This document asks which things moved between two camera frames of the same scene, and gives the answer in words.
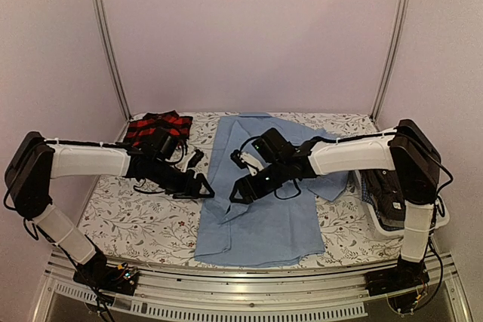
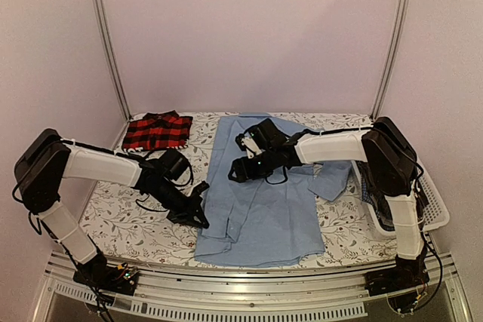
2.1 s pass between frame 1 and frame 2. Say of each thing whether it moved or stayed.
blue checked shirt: stayed
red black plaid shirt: stayed
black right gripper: moved
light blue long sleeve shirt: stayed
